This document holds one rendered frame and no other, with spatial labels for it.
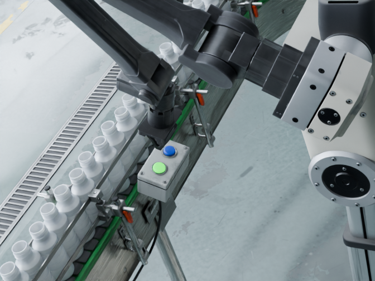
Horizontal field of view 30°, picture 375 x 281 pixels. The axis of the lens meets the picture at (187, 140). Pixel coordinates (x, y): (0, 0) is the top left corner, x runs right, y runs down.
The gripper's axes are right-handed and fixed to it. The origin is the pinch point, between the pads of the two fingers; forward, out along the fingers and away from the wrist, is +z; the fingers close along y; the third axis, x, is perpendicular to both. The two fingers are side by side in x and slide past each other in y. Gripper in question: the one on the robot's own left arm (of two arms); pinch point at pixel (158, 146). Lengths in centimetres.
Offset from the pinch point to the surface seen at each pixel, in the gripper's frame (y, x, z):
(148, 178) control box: 4.1, -0.6, 8.0
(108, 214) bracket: 11.3, -7.7, 18.1
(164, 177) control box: 1.9, 2.8, 7.9
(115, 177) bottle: 0.6, -11.5, 17.6
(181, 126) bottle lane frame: -29.3, -5.8, 24.5
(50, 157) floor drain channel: -98, -104, 166
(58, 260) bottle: 29.0, -11.2, 16.2
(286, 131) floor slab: -135, 9, 124
